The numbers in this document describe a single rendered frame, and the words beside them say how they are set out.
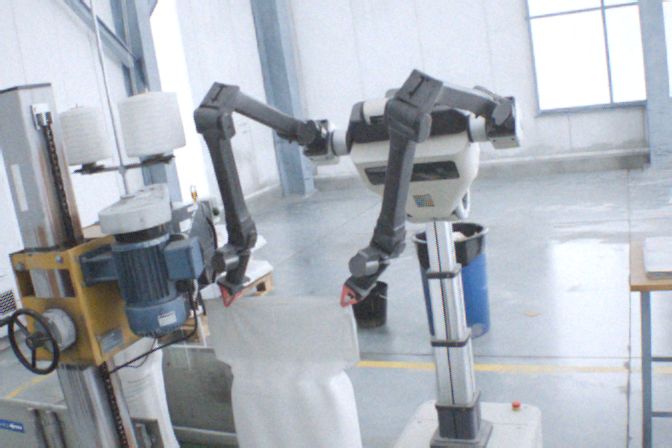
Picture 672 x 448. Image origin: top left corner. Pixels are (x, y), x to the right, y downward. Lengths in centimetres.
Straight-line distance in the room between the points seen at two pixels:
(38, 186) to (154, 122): 33
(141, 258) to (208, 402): 114
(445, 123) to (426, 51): 797
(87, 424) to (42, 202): 62
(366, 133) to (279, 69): 856
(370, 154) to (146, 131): 72
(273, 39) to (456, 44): 286
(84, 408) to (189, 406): 92
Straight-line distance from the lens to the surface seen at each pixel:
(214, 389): 265
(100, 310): 181
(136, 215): 162
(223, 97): 174
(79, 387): 189
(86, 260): 175
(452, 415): 251
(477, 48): 978
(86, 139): 192
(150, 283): 168
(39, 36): 726
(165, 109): 175
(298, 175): 1067
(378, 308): 448
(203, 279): 218
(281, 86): 1061
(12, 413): 265
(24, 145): 176
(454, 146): 200
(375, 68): 1021
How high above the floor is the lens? 162
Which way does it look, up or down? 12 degrees down
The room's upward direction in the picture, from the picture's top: 9 degrees counter-clockwise
